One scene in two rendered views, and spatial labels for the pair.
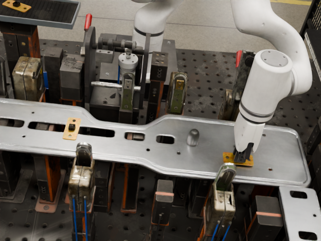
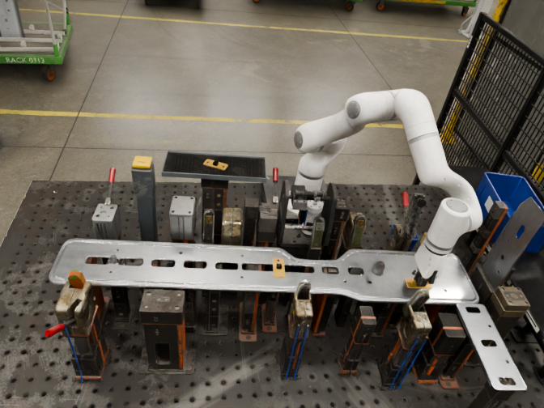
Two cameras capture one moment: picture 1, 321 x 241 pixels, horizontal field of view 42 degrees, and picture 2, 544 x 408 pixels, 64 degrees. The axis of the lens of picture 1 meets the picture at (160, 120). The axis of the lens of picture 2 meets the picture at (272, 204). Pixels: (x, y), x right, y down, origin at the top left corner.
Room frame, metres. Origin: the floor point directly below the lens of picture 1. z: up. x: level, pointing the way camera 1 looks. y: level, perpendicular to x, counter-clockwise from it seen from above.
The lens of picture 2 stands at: (-0.18, 0.37, 2.07)
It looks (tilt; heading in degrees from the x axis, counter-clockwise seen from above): 39 degrees down; 356
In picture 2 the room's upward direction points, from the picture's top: 8 degrees clockwise
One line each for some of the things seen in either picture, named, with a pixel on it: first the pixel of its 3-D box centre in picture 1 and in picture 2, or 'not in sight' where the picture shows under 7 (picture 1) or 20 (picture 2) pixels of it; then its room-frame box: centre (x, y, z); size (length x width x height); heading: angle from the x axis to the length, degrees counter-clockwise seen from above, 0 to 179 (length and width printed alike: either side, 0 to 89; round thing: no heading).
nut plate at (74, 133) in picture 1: (71, 127); (278, 266); (0.80, 0.24, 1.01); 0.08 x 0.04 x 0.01; 3
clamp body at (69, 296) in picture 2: not in sight; (84, 333); (0.58, 0.82, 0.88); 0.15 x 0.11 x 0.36; 3
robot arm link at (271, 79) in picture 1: (268, 81); (449, 222); (0.78, -0.23, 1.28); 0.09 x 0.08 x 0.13; 115
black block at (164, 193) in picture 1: (159, 222); (357, 342); (0.64, -0.04, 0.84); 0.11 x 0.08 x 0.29; 3
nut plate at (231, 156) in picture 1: (238, 158); (418, 282); (0.78, -0.23, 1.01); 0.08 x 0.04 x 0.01; 93
